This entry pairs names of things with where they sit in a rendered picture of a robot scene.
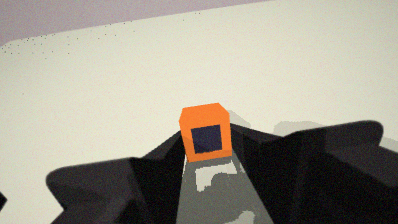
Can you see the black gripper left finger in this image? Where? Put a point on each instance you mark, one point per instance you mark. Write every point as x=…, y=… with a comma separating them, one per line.
x=153, y=181

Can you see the orange block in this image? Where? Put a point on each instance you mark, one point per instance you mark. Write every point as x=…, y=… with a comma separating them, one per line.
x=205, y=132

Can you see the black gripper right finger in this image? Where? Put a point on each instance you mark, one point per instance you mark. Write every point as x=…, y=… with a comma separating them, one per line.
x=277, y=166

